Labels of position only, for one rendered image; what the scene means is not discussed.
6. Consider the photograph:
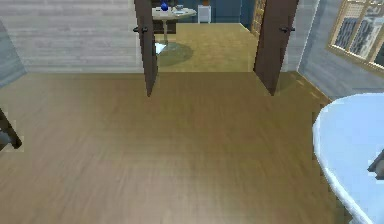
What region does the dark brown room door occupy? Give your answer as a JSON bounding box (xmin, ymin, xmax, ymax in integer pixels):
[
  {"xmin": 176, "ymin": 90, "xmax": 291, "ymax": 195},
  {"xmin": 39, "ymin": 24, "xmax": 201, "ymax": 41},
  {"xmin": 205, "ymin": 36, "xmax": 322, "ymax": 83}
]
[
  {"xmin": 253, "ymin": 0, "xmax": 300, "ymax": 97},
  {"xmin": 133, "ymin": 0, "xmax": 159, "ymax": 98}
]

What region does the white small cabinet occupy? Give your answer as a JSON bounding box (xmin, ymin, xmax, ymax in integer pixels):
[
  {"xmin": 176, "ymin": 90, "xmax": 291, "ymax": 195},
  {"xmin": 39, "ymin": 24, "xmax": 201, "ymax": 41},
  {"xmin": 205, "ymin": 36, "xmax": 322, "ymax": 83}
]
[{"xmin": 197, "ymin": 4, "xmax": 212, "ymax": 25}]

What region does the wooden lattice shelf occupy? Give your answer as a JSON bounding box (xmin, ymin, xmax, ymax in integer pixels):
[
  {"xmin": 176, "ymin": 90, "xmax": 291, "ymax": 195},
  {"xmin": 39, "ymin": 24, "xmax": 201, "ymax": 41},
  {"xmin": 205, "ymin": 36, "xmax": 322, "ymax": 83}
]
[{"xmin": 250, "ymin": 0, "xmax": 267, "ymax": 38}]

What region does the pale blue round table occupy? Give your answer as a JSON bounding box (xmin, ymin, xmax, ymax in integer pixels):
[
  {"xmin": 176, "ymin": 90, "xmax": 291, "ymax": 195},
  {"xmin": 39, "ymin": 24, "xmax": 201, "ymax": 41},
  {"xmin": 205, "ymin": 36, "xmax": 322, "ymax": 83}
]
[{"xmin": 312, "ymin": 92, "xmax": 384, "ymax": 224}]

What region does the dark brown chair leg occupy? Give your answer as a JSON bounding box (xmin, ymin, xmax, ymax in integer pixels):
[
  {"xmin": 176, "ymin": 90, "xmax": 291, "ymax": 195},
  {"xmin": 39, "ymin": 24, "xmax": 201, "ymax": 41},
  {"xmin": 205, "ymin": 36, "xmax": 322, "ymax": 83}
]
[{"xmin": 0, "ymin": 108, "xmax": 23, "ymax": 153}]

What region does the wooden framed window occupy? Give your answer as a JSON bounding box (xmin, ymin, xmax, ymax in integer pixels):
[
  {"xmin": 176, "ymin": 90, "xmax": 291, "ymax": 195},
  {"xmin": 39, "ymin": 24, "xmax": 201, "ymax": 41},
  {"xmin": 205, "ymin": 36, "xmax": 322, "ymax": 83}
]
[{"xmin": 327, "ymin": 0, "xmax": 384, "ymax": 72}]

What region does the dark grey object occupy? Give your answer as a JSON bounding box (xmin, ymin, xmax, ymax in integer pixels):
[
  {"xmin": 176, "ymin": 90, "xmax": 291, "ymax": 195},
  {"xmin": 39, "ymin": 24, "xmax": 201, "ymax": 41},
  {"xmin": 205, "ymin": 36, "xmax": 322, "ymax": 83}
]
[{"xmin": 367, "ymin": 149, "xmax": 384, "ymax": 181}]

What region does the round beige pedestal table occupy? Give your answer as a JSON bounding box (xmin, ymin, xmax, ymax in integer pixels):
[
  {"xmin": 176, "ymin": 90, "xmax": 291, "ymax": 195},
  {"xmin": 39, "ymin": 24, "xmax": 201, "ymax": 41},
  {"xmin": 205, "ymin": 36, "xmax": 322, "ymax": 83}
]
[{"xmin": 151, "ymin": 6, "xmax": 198, "ymax": 54}]

